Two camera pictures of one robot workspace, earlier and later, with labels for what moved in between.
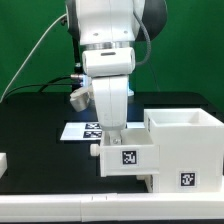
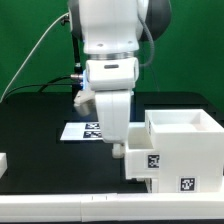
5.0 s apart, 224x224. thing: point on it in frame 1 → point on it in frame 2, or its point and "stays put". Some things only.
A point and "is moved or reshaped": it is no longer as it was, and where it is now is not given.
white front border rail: x=112 y=207 stays put
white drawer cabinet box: x=190 y=149 stays put
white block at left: x=3 y=163 stays put
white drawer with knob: x=134 y=156 is moved or reshaped
